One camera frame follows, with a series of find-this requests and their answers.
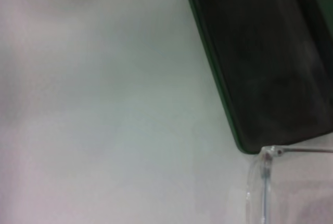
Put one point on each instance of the green glasses case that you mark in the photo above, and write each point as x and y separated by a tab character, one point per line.
260	52

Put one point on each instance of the clear frame glasses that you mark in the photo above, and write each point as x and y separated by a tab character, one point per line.
266	161

